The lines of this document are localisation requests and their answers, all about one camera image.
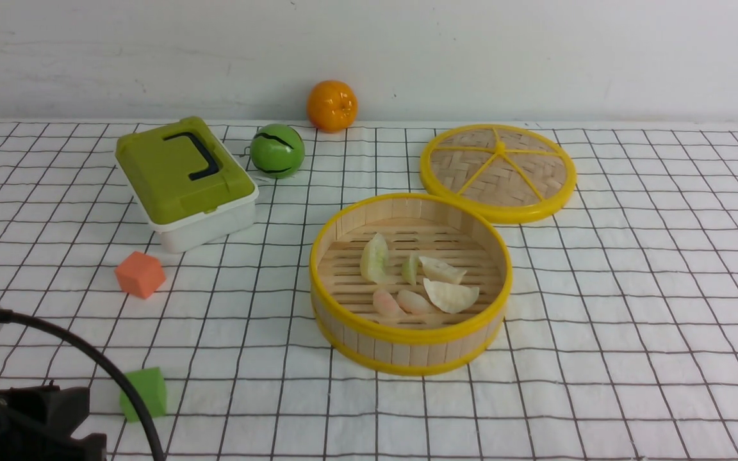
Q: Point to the bamboo steamer tray yellow rim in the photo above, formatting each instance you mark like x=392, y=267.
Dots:
x=411, y=224

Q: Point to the pale pink dumpling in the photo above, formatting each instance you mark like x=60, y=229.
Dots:
x=414, y=303

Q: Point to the woven steamer lid yellow rim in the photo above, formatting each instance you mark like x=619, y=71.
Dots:
x=507, y=174

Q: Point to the pale green dumpling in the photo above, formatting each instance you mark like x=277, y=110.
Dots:
x=374, y=260

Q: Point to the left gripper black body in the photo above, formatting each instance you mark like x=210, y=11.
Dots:
x=37, y=423

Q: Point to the toy orange fruit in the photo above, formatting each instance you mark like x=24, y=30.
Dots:
x=332, y=106

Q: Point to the green lid white box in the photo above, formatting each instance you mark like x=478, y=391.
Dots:
x=191, y=190

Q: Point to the white plain dumpling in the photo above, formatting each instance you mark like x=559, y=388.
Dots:
x=439, y=270

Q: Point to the green toy ball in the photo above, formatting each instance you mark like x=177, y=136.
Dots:
x=277, y=150

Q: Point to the orange foam cube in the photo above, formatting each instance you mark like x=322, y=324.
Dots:
x=140, y=275

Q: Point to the green foam cube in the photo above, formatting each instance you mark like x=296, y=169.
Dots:
x=151, y=386

